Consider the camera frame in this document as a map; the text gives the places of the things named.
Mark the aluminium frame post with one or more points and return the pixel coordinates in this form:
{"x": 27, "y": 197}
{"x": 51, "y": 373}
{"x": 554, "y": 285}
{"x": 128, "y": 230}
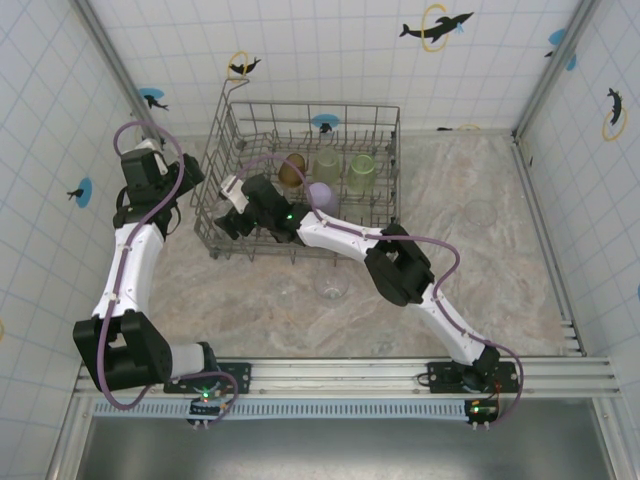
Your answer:
{"x": 555, "y": 65}
{"x": 120, "y": 70}

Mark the aluminium floor rail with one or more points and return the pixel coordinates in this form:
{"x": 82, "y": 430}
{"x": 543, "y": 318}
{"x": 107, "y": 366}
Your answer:
{"x": 536, "y": 200}

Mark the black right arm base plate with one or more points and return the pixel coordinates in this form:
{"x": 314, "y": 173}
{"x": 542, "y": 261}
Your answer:
{"x": 437, "y": 375}

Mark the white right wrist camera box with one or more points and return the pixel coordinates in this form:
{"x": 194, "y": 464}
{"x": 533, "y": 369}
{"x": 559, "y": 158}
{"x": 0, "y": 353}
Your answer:
{"x": 235, "y": 195}

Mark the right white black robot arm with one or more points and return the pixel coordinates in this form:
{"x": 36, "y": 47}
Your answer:
{"x": 400, "y": 270}

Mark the pale green frosted cup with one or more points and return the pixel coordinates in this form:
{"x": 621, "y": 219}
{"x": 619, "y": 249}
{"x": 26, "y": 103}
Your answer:
{"x": 327, "y": 167}

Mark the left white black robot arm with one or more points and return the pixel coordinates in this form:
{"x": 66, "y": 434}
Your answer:
{"x": 125, "y": 350}

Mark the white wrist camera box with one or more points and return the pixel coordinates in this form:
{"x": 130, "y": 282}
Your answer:
{"x": 235, "y": 195}
{"x": 150, "y": 146}

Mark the grey metal panel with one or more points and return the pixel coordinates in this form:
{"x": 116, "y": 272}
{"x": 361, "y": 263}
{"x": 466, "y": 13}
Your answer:
{"x": 325, "y": 450}

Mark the blue oval fish sticker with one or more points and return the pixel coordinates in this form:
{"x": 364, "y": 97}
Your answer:
{"x": 325, "y": 120}
{"x": 85, "y": 192}
{"x": 150, "y": 95}
{"x": 557, "y": 37}

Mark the aluminium mounting rail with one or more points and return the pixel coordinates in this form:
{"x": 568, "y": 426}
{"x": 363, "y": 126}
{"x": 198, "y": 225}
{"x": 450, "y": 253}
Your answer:
{"x": 325, "y": 372}

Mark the lilac plastic cup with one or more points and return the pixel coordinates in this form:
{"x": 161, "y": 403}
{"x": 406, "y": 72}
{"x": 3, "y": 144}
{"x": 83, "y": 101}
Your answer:
{"x": 324, "y": 197}

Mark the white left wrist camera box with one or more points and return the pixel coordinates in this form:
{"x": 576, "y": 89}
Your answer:
{"x": 150, "y": 146}

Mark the amber plastic cup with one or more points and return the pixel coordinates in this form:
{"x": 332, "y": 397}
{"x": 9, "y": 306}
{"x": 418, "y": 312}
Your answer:
{"x": 290, "y": 167}

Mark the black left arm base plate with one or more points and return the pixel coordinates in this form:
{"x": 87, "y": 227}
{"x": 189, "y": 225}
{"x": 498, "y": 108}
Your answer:
{"x": 240, "y": 375}

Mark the bright green plastic cup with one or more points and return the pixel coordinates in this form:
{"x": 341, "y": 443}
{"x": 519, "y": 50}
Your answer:
{"x": 362, "y": 172}

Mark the clear plastic cup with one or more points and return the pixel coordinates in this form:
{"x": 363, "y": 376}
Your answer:
{"x": 481, "y": 214}
{"x": 331, "y": 287}

